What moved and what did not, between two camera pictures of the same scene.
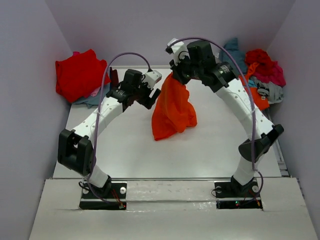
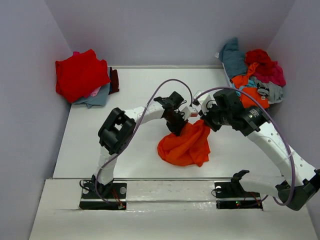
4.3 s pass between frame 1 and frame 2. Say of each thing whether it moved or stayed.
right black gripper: moved
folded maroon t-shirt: stayed
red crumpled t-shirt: stayed
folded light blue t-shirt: stayed
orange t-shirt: moved
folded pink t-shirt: stayed
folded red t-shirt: stayed
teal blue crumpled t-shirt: stayed
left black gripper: moved
